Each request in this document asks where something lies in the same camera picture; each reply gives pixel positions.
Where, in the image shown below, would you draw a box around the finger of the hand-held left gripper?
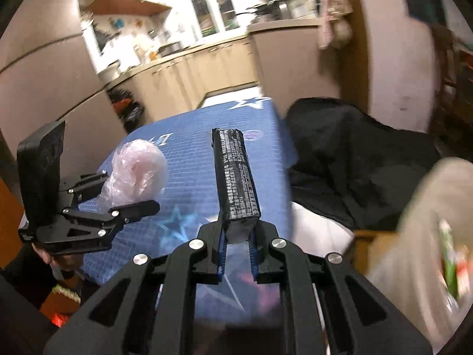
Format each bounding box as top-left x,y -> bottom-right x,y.
61,199 -> 161,232
57,170 -> 109,208

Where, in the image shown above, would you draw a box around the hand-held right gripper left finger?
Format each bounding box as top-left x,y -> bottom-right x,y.
43,218 -> 228,355

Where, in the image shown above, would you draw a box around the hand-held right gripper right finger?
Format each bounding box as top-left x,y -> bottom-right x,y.
248,219 -> 433,355

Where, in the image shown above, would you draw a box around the clear plastic bag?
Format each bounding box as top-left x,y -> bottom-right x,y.
98,138 -> 169,208

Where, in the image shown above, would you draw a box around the black foil packet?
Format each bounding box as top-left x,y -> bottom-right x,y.
210,128 -> 261,243

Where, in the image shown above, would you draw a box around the white plastic bucket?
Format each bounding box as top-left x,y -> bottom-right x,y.
366,157 -> 473,348

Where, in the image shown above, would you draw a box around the black trash bag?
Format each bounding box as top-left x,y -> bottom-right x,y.
116,104 -> 145,134
107,89 -> 134,109

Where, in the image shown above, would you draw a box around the person's left hand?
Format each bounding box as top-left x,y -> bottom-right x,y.
33,242 -> 84,282

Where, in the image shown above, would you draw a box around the brown wooden cabinet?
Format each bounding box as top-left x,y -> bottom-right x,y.
0,177 -> 28,267

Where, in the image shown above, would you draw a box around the blue star-print tablecloth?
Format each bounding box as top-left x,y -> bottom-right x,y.
76,94 -> 300,315

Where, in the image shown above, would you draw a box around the beige refrigerator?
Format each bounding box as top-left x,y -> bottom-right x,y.
0,0 -> 128,163

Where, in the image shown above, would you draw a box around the wooden stool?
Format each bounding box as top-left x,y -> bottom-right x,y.
351,228 -> 385,270

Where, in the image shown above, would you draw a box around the red plastic bag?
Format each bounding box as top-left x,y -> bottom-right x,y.
41,285 -> 80,328

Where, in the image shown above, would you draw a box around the beige lower kitchen cabinets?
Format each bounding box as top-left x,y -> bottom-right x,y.
98,18 -> 342,122

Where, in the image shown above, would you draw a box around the barred kitchen window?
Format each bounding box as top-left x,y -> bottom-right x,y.
177,0 -> 246,38

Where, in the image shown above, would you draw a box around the hanging pink plastic bag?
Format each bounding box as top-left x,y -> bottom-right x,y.
317,0 -> 351,50

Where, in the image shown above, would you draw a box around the dark wooden chair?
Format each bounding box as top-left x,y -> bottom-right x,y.
429,22 -> 473,134

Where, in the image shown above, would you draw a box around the brown wooden door frame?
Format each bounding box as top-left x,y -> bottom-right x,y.
349,0 -> 378,112

